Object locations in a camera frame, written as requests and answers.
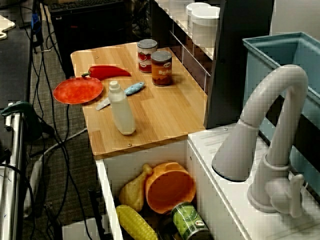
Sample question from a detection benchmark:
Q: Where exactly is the white plastic bottle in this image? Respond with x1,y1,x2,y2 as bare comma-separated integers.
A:
107,80,137,136

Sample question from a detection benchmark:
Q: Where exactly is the orange beans can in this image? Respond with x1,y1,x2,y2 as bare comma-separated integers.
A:
150,50,173,87

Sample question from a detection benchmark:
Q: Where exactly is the tomato soup can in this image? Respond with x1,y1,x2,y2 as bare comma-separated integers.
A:
136,39,158,74

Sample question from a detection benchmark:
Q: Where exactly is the orange toy pot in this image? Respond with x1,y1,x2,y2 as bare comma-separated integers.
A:
144,161,197,215

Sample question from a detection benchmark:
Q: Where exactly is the red toy pepper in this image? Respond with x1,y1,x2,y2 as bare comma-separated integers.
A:
81,64,132,81

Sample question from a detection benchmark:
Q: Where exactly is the yellow toy chicken drumstick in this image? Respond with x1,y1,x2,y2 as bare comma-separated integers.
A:
118,163,154,213

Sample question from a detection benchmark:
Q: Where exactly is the dark shelf backsplash unit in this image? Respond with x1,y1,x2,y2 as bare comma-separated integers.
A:
152,0,276,130

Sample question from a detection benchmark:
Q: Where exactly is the red orange plate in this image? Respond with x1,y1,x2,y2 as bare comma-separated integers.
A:
52,76,104,105

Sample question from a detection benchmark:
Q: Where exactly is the clear container white lid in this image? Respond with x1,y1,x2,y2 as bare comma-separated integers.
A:
191,6,221,48

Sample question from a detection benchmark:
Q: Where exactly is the green labelled can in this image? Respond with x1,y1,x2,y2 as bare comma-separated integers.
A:
170,201,213,240

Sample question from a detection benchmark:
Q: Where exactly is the yellow toy corn cob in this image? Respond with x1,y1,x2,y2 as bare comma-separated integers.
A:
115,204,159,240

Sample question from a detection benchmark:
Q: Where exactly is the clear container with label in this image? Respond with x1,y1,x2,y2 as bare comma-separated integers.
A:
186,2,211,35

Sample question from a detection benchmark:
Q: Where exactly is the black computer tower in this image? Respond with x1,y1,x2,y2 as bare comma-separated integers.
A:
48,0,133,78

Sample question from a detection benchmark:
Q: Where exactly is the white toy sink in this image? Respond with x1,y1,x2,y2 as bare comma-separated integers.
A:
96,123,320,240

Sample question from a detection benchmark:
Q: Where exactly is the grey toy faucet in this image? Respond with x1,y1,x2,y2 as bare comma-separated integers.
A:
211,64,310,218

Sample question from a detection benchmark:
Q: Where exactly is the teal plastic bin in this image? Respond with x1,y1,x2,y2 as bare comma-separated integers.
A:
242,31,320,196

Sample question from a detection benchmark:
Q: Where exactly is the white power strip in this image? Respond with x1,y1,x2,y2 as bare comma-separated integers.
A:
23,154,45,218

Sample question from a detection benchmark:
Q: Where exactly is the black keyboard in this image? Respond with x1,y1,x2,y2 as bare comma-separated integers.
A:
49,0,126,11

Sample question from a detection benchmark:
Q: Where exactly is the green clamp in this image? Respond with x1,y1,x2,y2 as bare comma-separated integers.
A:
1,100,55,141

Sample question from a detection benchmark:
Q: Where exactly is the white cutting board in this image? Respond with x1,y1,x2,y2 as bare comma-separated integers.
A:
0,14,16,41

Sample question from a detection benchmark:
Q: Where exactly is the blue handled toy knife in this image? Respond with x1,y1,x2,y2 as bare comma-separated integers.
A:
95,81,146,111

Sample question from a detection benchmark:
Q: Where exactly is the white cable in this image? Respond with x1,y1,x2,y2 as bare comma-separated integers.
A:
29,127,88,161

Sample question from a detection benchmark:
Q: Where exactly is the thin black cable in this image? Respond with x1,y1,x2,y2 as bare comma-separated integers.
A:
53,103,72,226

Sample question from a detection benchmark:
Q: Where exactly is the thick black cable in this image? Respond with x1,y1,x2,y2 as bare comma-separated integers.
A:
37,112,106,240

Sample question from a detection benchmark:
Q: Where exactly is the blue cable connector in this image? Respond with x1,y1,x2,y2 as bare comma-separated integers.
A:
31,13,42,35

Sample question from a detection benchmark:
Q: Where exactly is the silver metal rail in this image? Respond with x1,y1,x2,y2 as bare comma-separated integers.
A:
0,102,26,240

